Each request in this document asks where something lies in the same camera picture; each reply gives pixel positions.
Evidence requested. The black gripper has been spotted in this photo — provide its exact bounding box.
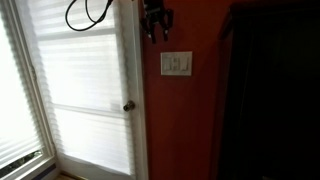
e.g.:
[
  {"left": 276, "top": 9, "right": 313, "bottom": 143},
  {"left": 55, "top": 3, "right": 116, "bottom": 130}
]
[{"left": 139, "top": 0, "right": 175, "bottom": 45}]

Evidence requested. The silver door knob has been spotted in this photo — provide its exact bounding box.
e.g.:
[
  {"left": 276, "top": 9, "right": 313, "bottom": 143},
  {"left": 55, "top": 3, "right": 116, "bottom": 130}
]
[{"left": 122, "top": 99, "right": 136, "bottom": 112}]

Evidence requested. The white door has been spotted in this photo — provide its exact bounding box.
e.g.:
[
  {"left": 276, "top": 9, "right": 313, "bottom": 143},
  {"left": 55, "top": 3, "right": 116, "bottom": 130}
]
[{"left": 13, "top": 0, "right": 150, "bottom": 180}]

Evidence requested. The white pleated door shade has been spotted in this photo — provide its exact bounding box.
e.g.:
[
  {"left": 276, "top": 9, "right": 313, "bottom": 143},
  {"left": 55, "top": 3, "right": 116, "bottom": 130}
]
[{"left": 19, "top": 0, "right": 136, "bottom": 176}]

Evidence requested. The dark wooden door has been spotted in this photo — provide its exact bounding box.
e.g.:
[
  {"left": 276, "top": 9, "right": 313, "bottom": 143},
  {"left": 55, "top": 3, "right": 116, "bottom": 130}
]
[{"left": 213, "top": 0, "right": 320, "bottom": 180}]

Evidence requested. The side window with blinds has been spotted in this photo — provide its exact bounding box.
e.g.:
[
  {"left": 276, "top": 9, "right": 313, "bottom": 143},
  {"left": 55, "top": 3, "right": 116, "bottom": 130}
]
[{"left": 0, "top": 0, "right": 57, "bottom": 180}]

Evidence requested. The blue tape strip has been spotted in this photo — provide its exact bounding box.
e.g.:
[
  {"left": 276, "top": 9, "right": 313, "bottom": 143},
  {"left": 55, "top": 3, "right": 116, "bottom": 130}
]
[{"left": 32, "top": 163, "right": 58, "bottom": 180}]

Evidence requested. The white light switch plate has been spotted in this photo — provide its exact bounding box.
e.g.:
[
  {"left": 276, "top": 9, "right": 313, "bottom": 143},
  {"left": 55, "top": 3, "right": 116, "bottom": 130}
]
[{"left": 160, "top": 50, "right": 193, "bottom": 77}]

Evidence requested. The wide white rocker switch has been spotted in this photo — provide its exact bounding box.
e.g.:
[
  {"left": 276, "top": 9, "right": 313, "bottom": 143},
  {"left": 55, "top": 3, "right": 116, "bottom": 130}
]
[{"left": 181, "top": 56, "right": 190, "bottom": 72}]

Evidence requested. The black cable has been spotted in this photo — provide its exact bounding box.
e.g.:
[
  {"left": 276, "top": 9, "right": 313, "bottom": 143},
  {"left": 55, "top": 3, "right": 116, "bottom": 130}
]
[
  {"left": 64, "top": 0, "right": 115, "bottom": 32},
  {"left": 85, "top": 0, "right": 102, "bottom": 24}
]

